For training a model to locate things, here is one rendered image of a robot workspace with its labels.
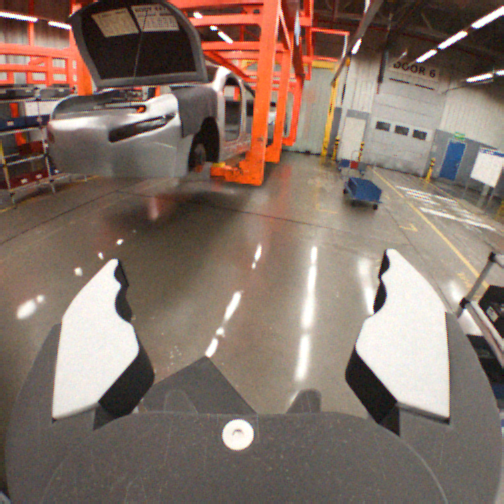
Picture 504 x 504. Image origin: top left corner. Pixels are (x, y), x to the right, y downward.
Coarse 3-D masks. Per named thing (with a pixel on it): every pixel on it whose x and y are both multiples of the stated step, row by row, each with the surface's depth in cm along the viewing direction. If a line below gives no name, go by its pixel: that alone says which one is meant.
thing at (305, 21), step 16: (80, 0) 200; (304, 0) 285; (208, 16) 371; (224, 16) 366; (240, 16) 362; (288, 16) 279; (304, 16) 343; (240, 32) 815; (224, 64) 684; (240, 64) 883
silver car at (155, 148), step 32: (96, 96) 255; (160, 96) 174; (64, 128) 171; (96, 128) 166; (128, 128) 168; (160, 128) 178; (224, 128) 280; (64, 160) 188; (96, 160) 180; (128, 160) 181; (160, 160) 191; (192, 160) 234; (224, 160) 305
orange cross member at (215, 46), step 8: (208, 48) 376; (216, 48) 374; (224, 48) 371; (232, 48) 369; (240, 48) 367; (248, 48) 365; (256, 48) 362; (280, 48) 355; (280, 56) 366; (280, 64) 373
